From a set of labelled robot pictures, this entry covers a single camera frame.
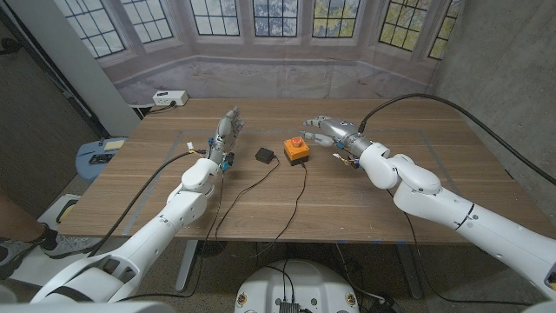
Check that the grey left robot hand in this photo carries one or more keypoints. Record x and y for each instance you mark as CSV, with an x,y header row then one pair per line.
x,y
226,132

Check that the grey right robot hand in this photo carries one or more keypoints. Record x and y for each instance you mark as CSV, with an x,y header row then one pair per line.
x,y
341,130

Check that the orange button box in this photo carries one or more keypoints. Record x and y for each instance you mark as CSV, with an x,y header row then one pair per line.
x,y
296,151

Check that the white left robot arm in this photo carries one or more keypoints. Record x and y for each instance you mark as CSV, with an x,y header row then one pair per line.
x,y
152,235

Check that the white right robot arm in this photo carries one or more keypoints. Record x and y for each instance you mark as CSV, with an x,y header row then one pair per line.
x,y
456,208

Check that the black block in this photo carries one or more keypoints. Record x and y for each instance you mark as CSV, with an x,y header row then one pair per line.
x,y
264,155

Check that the black remote device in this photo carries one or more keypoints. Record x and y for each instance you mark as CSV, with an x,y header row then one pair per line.
x,y
101,158

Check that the white power strip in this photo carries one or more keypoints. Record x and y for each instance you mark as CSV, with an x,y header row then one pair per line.
x,y
170,98

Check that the printed window backdrop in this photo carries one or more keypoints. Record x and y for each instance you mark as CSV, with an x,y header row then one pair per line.
x,y
269,69

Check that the yellow sticky note pad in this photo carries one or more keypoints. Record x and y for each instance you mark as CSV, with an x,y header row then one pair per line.
x,y
114,144

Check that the blue round stool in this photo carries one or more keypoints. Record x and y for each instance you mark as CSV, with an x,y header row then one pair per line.
x,y
93,171

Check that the grey table leg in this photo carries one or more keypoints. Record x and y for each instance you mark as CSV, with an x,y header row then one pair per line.
x,y
408,271
187,265

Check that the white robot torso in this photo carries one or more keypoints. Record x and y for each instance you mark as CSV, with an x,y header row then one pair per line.
x,y
299,287

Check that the white floor board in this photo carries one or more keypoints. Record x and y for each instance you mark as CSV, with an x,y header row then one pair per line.
x,y
56,213

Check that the grey sneaker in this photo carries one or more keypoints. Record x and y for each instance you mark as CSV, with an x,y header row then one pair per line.
x,y
71,245
11,258

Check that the person's bare leg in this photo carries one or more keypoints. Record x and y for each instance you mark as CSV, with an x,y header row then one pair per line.
x,y
15,221

